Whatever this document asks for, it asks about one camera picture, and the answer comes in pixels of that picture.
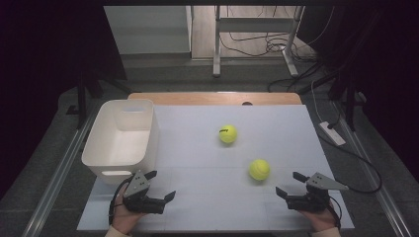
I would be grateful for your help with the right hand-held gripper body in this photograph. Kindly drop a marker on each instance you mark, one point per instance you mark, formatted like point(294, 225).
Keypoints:
point(313, 197)

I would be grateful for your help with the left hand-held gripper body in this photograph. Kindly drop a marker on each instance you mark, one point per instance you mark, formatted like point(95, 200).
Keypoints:
point(138, 187)

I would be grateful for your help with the plain yellow tennis ball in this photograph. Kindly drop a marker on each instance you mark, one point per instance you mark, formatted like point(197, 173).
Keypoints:
point(259, 169)

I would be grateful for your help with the white plastic bin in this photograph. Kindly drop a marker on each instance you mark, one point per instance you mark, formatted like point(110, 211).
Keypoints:
point(122, 144)

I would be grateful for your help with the tennis ball with black print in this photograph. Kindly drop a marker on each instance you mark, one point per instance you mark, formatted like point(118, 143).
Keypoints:
point(228, 135)

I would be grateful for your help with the person's right hand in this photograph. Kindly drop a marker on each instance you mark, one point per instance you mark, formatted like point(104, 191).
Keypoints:
point(321, 220)

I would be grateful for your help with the person's left hand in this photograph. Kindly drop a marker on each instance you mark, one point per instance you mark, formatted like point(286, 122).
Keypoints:
point(123, 219)

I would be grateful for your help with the white table mat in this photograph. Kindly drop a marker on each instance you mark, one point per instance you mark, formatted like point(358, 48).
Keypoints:
point(204, 184)

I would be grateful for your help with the white power strip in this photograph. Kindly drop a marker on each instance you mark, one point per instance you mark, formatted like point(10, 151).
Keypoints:
point(332, 134)

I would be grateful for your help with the wooden table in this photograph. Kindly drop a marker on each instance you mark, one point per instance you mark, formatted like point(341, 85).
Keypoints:
point(197, 98)

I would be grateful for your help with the black stand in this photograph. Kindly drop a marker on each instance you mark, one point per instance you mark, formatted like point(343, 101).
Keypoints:
point(350, 98)
point(81, 98)

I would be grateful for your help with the white cabinet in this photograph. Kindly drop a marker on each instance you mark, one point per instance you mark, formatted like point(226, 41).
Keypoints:
point(148, 29)

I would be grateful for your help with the metal floor rail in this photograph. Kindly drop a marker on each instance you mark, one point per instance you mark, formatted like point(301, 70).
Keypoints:
point(378, 191)
point(56, 184)

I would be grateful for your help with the white metal desk frame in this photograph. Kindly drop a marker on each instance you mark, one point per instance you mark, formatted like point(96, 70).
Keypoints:
point(253, 24)

